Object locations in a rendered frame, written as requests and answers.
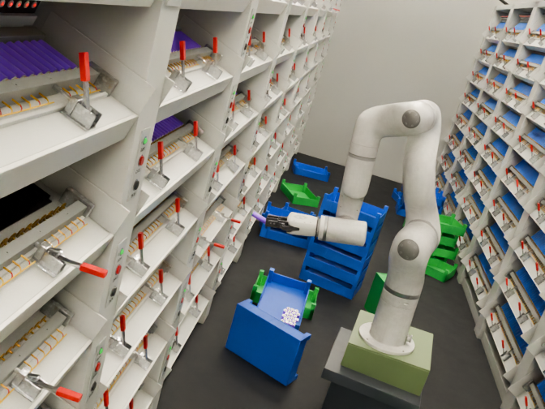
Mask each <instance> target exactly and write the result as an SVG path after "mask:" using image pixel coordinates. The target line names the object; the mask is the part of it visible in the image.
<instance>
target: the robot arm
mask: <svg viewBox="0 0 545 409"><path fill-rule="evenodd" d="M440 132H441V112H440V108H439V107H438V105H437V104H435V103H434V102H432V101H429V100H418V101H408V102H401V103H393V104H387V105H378V106H375V107H371V108H370V109H367V110H364V111H363V112H362V113H361V114H360V115H359V116H358V118H357V120H356V123H355V125H354V131H353V135H352V139H351V143H350V149H349V153H348V157H347V161H346V164H345V172H344V176H343V180H342V185H341V191H340V195H339V200H338V204H337V212H336V217H328V216H322V215H321V218H320V217H313V216H310V215H306V214H301V213H293V212H292V213H290V214H289V216H287V217H282V216H275V215H268V216H267V217H266V222H265V225H266V226H269V227H275V228H279V229H282V230H286V232H287V233H288V234H292V235H303V236H315V239H316V237H318V240H321V241H326V242H332V243H343V244H349V245H355V246H361V247H362V246H363V245H364V244H365V241H366V237H367V223H366V222H364V221H358V216H359V213H360V210H361V207H362V204H363V200H364V198H365V195H366V194H367V191H368V188H369V185H370V181H371V176H372V172H373V169H374V165H375V160H376V156H377V152H378V148H379V145H380V140H381V139H382V138H384V137H401V136H408V138H407V142H406V149H405V153H404V158H403V167H402V186H403V197H404V202H405V208H406V223H405V226H404V227H403V228H402V229H401V230H400V231H399V232H398V233H397V235H396V236H395V238H394V240H393V243H392V245H391V248H390V252H389V256H388V273H387V277H386V279H385V282H384V287H383V290H382V292H381V296H380V300H379V303H378V306H377V309H376V311H375V316H374V319H373V322H368V323H365V324H363V325H361V326H360V328H359V331H358V334H359V336H360V338H361V339H362V340H363V341H364V342H365V343H366V344H367V345H368V346H370V347H372V348H374V349H376V350H377V351H381V352H383V353H386V354H389V355H409V354H410V353H412V352H413V351H414V341H413V340H412V337H413V335H409V333H408V331H409V328H410V324H411V321H412V319H413V316H414V312H415V309H416V307H417V304H418V300H419V297H420V295H421V292H422V289H423V284H424V279H425V272H426V267H427V263H428V261H429V258H430V256H431V254H432V253H433V252H434V251H435V250H436V249H437V247H438V245H439V243H440V235H441V231H440V219H439V214H438V209H437V203H436V156H437V150H438V145H439V141H440Z"/></svg>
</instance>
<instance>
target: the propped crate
mask: <svg viewBox="0 0 545 409"><path fill-rule="evenodd" d="M310 286H311V280H309V279H307V283H305V282H301V281H299V280H296V279H293V278H288V277H286V276H283V275H280V274H277V273H274V268H270V270H269V274H268V277H267V280H266V282H265V284H264V289H263V291H262V294H261V296H260V300H259V302H258V305H257V307H258V308H261V309H262V310H264V311H266V312H267V313H269V314H271V315H272V316H274V317H276V318H277V319H279V320H280V319H281V316H282V313H283V310H284V309H286V308H287V307H290V308H293V309H294V310H295V309H297V310H298V313H300V316H299V319H298V322H296V324H295V327H294V328H295V329H296V330H299V327H300V325H301V321H302V318H303V312H304V308H305V306H306V302H307V296H308V293H309V290H310Z"/></svg>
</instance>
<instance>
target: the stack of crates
mask: <svg viewBox="0 0 545 409"><path fill-rule="evenodd" d="M338 189H339V187H335V188H334V190H333V192H332V193H331V194H328V193H325V194H324V198H323V201H322V204H321V206H320V211H319V214H318V217H320V218H321V215H322V216H328V217H336V212H337V204H338V200H339V195H340V193H339V192H338ZM387 212H388V206H387V205H385V206H384V209H381V208H378V207H376V206H374V205H371V204H368V203H365V202H363V204H362V207H361V210H360V213H359V216H358V221H364V222H366V223H367V237H366V241H365V244H364V245H363V246H362V247H361V246H355V245H349V244H343V243H332V242H326V241H321V240H318V237H316V239H315V236H312V237H311V240H310V243H309V245H308V249H307V253H306V255H305V259H304V262H303V266H302V268H301V272H300V274H299V278H301V279H303V280H305V281H307V279H309V280H311V283H313V284H315V285H317V286H320V287H322V288H324V289H326V290H328V291H331V292H334V293H336V294H338V295H341V296H343V297H346V298H347V299H351V300H352V299H353V297H354V296H355V295H356V294H357V292H358V291H359V289H360V288H361V286H362V284H363V279H364V277H365V274H366V271H367V268H368V265H369V263H370V260H371V256H372V253H373V252H374V249H375V245H376V242H377V239H378V237H379V234H380V231H381V228H382V225H383V223H384V219H385V216H386V214H387Z"/></svg>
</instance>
